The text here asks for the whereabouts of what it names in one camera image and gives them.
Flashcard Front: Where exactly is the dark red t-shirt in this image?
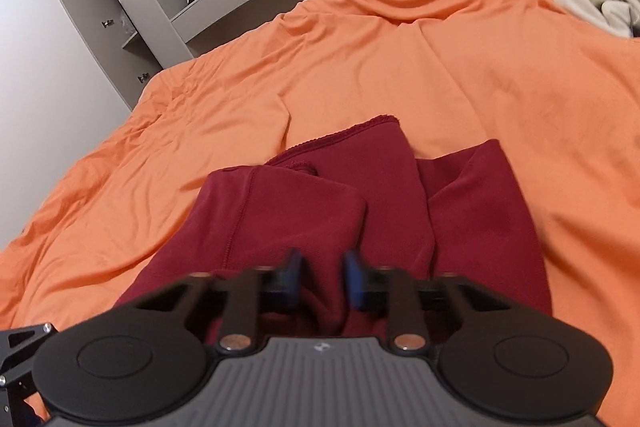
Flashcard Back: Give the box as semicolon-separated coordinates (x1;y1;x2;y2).
124;116;552;336

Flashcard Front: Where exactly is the orange bed sheet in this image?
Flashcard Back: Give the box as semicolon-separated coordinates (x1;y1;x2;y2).
1;0;639;426

